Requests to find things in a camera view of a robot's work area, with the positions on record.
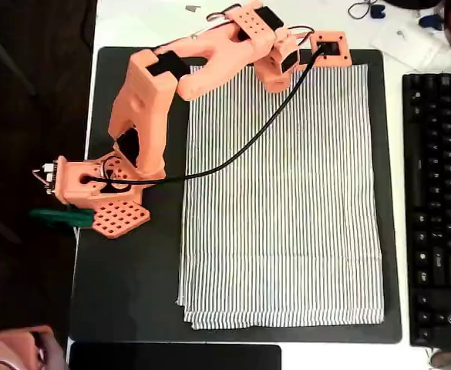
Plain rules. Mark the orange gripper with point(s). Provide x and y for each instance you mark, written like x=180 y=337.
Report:
x=274 y=82

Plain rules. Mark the striped white cloth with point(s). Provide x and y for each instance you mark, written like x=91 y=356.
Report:
x=287 y=212

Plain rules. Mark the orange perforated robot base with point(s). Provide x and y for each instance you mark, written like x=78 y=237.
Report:
x=121 y=219

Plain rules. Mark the small grey plastic piece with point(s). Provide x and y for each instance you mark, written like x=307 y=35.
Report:
x=190 y=7

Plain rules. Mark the blue plastic clip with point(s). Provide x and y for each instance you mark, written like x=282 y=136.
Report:
x=377 y=12
x=431 y=21

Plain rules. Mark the small grey metal part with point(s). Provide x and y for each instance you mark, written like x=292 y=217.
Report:
x=401 y=34

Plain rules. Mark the clear plastic bag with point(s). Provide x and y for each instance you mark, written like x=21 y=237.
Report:
x=410 y=50

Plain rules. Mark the black round object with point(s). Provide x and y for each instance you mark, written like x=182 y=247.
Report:
x=414 y=3

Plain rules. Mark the black mechanical keyboard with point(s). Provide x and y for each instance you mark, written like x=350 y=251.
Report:
x=441 y=192

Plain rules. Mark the motor controller board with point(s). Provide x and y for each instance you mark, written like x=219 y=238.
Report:
x=49 y=177

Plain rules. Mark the black desk mat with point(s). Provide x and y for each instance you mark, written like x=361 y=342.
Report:
x=132 y=289

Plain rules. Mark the green table clamp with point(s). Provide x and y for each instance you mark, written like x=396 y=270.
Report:
x=55 y=216

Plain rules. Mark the black tablet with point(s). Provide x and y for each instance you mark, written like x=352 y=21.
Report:
x=171 y=358

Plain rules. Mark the brown rounded object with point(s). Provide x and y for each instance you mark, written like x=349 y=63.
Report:
x=450 y=360

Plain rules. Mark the person's head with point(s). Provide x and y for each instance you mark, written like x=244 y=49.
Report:
x=13 y=348

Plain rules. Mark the orange camera mount frame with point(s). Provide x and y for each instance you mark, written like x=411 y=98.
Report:
x=342 y=42

